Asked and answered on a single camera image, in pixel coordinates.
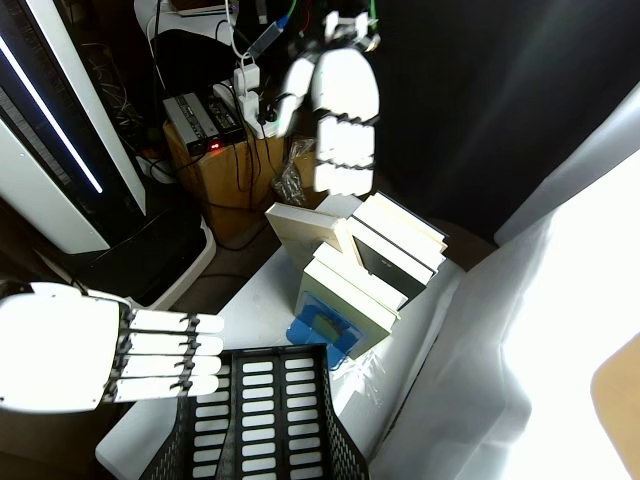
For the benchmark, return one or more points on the plain tan cover book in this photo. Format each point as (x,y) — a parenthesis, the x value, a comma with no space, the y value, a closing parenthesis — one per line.
(310,235)

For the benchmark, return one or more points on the black bin with white rim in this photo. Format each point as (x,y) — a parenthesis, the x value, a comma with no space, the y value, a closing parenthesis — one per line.
(150,260)

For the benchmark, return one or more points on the large cardboard box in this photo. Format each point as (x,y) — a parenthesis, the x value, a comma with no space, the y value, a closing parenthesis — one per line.
(220,185)

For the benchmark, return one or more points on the black slotted file tray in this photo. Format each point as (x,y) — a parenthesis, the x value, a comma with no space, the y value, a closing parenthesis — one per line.
(279,425)

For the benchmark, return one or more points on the blue plastic bookend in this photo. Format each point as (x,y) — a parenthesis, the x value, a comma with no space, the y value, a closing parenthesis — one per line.
(306,314)

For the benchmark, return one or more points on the silver power unit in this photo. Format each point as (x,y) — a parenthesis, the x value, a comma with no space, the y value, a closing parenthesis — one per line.
(187,120)

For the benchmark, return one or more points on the black power unit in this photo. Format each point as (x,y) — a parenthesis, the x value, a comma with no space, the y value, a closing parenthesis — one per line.
(225,117)

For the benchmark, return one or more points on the crumpled clear plastic bag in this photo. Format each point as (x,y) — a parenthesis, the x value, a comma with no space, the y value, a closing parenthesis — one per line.
(290,180)

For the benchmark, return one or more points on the small cardboard box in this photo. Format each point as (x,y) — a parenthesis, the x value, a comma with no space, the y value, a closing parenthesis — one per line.
(306,167)

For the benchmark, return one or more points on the clear plastic film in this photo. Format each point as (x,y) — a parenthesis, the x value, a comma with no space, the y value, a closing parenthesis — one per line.
(365,375)

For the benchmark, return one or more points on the white power strip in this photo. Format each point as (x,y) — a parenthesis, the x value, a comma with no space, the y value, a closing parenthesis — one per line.
(250,107)

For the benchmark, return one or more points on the pale green spine book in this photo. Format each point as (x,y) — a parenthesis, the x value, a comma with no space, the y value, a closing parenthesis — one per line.
(380,325)

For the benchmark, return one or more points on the white plug adapter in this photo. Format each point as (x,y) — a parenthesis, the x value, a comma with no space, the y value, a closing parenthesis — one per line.
(247,77)

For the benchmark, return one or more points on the white Fashionopolis book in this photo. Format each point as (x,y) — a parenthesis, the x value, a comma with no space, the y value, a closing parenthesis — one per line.
(410,241)

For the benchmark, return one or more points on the grey adapter with blue tip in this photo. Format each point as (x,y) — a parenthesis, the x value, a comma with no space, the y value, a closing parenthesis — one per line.
(265,40)

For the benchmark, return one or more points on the cream spine book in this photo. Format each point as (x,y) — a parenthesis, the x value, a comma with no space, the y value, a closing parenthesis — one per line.
(410,230)

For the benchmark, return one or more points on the dark grey Century book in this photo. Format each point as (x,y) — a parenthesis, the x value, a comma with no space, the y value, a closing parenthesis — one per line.
(410,219)

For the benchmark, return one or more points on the white cloth backdrop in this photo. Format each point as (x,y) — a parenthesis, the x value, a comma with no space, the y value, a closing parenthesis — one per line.
(550,325)

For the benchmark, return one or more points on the black cloth backdrop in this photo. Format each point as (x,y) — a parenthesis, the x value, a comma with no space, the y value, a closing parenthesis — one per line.
(500,100)

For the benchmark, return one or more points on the tan board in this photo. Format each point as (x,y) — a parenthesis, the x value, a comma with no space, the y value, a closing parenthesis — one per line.
(620,400)

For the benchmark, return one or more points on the white curved frame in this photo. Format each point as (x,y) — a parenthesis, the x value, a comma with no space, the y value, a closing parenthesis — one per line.
(150,15)

